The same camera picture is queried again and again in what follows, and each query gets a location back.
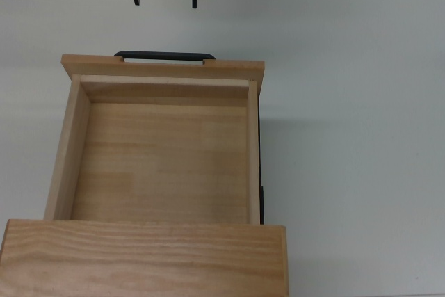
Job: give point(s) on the black metal drawer slide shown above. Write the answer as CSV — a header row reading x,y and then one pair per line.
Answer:
x,y
261,206

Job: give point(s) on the wooden two-drawer cabinet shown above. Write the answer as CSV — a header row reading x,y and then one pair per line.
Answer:
x,y
139,258

